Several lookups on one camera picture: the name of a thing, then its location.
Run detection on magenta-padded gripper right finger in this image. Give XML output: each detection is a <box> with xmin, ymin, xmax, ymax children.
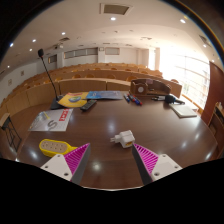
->
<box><xmin>131</xmin><ymin>142</ymin><xmax>183</xmax><ymax>186</ymax></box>

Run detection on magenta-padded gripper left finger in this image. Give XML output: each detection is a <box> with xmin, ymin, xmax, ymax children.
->
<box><xmin>40</xmin><ymin>142</ymin><xmax>92</xmax><ymax>186</ymax></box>

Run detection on white charger block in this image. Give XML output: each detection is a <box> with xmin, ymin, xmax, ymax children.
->
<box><xmin>110</xmin><ymin>129</ymin><xmax>136</xmax><ymax>149</ymax></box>

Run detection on yellow power strip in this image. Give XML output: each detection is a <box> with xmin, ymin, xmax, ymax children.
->
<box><xmin>38</xmin><ymin>138</ymin><xmax>79</xmax><ymax>159</ymax></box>

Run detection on white printed magazine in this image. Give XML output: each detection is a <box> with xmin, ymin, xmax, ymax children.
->
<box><xmin>28</xmin><ymin>107</ymin><xmax>74</xmax><ymax>133</ymax></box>

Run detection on white notebook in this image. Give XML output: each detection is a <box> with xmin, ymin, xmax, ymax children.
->
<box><xmin>169</xmin><ymin>103</ymin><xmax>198</xmax><ymax>119</ymax></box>

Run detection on black remote control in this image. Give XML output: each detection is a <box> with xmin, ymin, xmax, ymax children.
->
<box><xmin>79</xmin><ymin>99</ymin><xmax>98</xmax><ymax>112</ymax></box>

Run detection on yellow book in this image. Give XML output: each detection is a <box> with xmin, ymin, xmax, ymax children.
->
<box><xmin>57</xmin><ymin>91</ymin><xmax>90</xmax><ymax>109</ymax></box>

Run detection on black pouch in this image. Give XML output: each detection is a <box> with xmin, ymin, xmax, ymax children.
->
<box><xmin>150</xmin><ymin>94</ymin><xmax>186</xmax><ymax>106</ymax></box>

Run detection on small side table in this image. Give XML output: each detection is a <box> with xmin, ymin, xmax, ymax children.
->
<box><xmin>0</xmin><ymin>112</ymin><xmax>18</xmax><ymax>153</ymax></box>

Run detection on wooden cabinet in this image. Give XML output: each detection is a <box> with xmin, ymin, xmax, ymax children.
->
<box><xmin>207</xmin><ymin>100</ymin><xmax>224</xmax><ymax>149</ymax></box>

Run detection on wooden desk organizer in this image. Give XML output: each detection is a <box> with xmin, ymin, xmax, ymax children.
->
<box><xmin>129</xmin><ymin>78</ymin><xmax>173</xmax><ymax>99</ymax></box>

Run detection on wooden lecture desk rows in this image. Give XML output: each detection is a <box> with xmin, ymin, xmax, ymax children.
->
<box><xmin>0</xmin><ymin>62</ymin><xmax>184</xmax><ymax>118</ymax></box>

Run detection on blue book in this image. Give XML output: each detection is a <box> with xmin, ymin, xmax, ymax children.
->
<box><xmin>86</xmin><ymin>90</ymin><xmax>125</xmax><ymax>101</ymax></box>

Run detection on orange wooden chairs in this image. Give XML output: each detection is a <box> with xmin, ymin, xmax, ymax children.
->
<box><xmin>23</xmin><ymin>66</ymin><xmax>181</xmax><ymax>88</ymax></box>

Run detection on black gooseneck microphone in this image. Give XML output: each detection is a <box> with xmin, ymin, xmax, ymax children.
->
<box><xmin>37</xmin><ymin>48</ymin><xmax>65</xmax><ymax>110</ymax></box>

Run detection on large bright window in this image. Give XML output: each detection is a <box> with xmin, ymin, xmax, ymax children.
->
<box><xmin>159</xmin><ymin>53</ymin><xmax>212</xmax><ymax>109</ymax></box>

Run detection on round ceiling lights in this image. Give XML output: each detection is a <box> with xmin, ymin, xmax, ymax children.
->
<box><xmin>9</xmin><ymin>14</ymin><xmax>188</xmax><ymax>53</ymax></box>

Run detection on square ceiling air vents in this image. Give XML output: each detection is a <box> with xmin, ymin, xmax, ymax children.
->
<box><xmin>58</xmin><ymin>2</ymin><xmax>214</xmax><ymax>44</ymax></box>

